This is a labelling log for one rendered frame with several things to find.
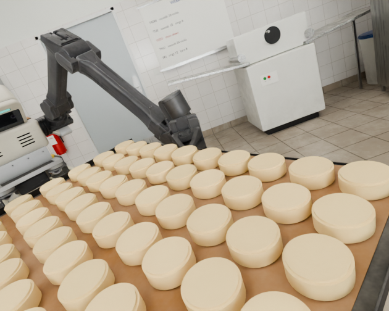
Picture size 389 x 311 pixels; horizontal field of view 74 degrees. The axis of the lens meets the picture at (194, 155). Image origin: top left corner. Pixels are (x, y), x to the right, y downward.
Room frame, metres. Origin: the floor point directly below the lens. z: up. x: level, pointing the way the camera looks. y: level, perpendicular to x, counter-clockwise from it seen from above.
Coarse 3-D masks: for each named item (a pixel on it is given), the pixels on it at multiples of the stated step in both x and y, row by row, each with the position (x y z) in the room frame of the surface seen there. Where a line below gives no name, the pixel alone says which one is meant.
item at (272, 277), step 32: (288, 160) 0.33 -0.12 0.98; (192, 192) 0.33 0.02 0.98; (320, 192) 0.24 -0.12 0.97; (64, 224) 0.37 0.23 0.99; (288, 224) 0.21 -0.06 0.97; (384, 224) 0.17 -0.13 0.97; (32, 256) 0.31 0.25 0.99; (96, 256) 0.26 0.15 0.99; (224, 256) 0.20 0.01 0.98; (256, 288) 0.15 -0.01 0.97; (288, 288) 0.15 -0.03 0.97
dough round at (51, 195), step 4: (64, 184) 0.49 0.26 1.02; (68, 184) 0.48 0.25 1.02; (52, 188) 0.49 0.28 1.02; (56, 188) 0.48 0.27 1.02; (60, 188) 0.47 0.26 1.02; (64, 188) 0.46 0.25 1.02; (68, 188) 0.46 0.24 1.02; (48, 192) 0.47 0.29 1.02; (52, 192) 0.47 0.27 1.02; (56, 192) 0.46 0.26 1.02; (60, 192) 0.45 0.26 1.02; (48, 196) 0.45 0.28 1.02; (52, 196) 0.45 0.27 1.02; (56, 196) 0.45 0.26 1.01; (48, 200) 0.45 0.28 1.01; (52, 200) 0.45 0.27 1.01; (52, 204) 0.45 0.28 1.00
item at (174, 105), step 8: (168, 96) 0.66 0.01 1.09; (176, 96) 0.64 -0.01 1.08; (160, 104) 0.68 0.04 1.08; (168, 104) 0.64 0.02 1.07; (176, 104) 0.64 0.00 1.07; (184, 104) 0.65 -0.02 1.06; (168, 112) 0.66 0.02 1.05; (176, 112) 0.64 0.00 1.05; (184, 112) 0.64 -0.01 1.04; (168, 120) 0.68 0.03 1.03; (160, 136) 0.70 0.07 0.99; (168, 136) 0.68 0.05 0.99
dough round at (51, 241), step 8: (48, 232) 0.32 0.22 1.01; (56, 232) 0.31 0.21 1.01; (64, 232) 0.31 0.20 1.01; (72, 232) 0.31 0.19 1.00; (40, 240) 0.31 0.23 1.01; (48, 240) 0.30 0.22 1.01; (56, 240) 0.29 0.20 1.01; (64, 240) 0.29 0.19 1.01; (72, 240) 0.30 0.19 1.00; (40, 248) 0.29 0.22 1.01; (48, 248) 0.28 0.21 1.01; (56, 248) 0.28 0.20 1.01; (40, 256) 0.28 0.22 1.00; (48, 256) 0.28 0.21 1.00
